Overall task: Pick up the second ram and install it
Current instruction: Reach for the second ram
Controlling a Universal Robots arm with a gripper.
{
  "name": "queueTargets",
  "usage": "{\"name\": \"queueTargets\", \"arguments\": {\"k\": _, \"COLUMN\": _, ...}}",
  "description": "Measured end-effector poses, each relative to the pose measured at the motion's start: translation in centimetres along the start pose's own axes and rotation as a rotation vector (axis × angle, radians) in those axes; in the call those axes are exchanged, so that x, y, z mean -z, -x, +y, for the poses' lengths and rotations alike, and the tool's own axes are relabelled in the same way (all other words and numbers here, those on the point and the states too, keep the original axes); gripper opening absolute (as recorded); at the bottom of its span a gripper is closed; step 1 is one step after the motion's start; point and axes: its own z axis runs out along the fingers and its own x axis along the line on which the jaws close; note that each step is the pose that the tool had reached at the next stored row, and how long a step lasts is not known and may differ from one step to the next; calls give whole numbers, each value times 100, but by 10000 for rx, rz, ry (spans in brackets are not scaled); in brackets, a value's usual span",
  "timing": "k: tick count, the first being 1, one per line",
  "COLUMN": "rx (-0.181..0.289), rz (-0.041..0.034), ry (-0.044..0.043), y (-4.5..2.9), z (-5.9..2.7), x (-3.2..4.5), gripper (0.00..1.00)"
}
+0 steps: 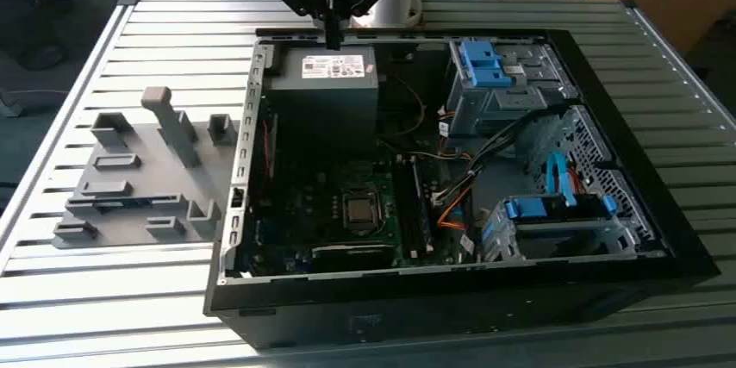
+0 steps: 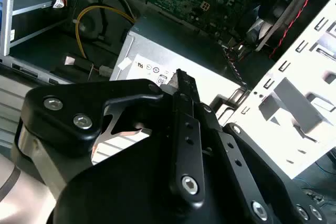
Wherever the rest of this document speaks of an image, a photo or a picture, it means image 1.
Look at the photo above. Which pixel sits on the white power supply label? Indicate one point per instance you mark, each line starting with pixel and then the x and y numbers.
pixel 334 66

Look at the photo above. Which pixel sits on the CPU socket metal frame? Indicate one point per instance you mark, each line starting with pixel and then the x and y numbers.
pixel 346 208

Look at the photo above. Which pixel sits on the blue plastic drive carrier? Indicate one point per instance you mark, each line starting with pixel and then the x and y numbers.
pixel 483 64

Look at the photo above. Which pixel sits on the white floor stand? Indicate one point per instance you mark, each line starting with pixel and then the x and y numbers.
pixel 11 105

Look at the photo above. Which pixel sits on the CPU with silver top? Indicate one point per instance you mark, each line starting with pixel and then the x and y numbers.
pixel 362 210

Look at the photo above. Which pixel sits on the grey parts rack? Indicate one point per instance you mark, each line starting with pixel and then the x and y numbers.
pixel 150 157

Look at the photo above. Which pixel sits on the black graphics card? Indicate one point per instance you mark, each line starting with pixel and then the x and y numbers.
pixel 351 256

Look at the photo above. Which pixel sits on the hard disk in blue carrier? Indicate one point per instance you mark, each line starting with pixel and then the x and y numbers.
pixel 535 210

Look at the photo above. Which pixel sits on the grey metal drive cage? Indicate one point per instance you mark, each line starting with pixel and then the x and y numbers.
pixel 506 103

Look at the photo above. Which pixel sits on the green motherboard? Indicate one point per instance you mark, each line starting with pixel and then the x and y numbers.
pixel 304 195

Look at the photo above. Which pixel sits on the black wheeled chair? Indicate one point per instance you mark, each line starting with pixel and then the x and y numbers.
pixel 43 55

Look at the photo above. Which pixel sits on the perforated metal chassis panel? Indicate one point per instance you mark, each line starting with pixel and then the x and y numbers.
pixel 592 144

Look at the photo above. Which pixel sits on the grey metal disk bay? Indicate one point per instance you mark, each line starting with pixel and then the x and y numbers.
pixel 575 232

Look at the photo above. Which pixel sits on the grey power supply unit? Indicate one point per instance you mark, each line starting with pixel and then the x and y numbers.
pixel 322 101

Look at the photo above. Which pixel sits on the black PC case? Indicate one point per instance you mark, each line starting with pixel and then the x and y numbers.
pixel 403 312

